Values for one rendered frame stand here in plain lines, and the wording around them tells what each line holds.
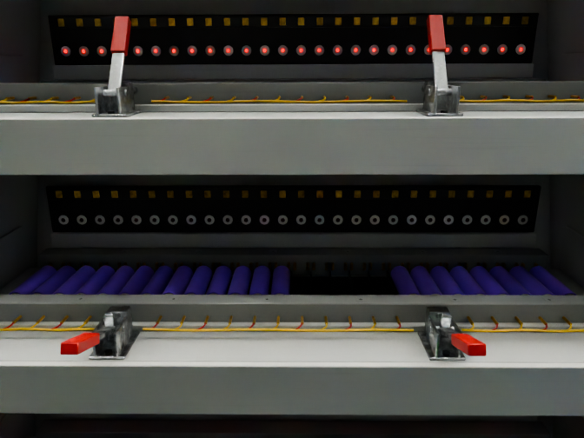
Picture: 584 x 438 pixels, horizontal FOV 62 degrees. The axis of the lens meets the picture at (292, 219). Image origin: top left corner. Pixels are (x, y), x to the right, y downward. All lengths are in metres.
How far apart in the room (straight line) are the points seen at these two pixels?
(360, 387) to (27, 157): 0.32
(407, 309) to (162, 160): 0.24
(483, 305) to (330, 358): 0.14
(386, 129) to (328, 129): 0.05
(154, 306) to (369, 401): 0.20
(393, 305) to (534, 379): 0.12
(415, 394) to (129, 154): 0.29
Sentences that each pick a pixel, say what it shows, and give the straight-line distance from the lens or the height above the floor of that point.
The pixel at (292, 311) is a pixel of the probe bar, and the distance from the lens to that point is 0.43.
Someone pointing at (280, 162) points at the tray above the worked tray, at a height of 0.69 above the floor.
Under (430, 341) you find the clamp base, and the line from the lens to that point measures 0.42.
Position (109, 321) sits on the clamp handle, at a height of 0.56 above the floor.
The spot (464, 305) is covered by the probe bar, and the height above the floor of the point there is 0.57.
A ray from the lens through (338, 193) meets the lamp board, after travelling 0.53.
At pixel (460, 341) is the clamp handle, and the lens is 0.36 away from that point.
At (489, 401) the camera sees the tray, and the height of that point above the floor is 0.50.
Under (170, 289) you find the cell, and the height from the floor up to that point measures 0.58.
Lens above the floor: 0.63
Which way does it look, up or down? 2 degrees up
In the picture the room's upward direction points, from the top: straight up
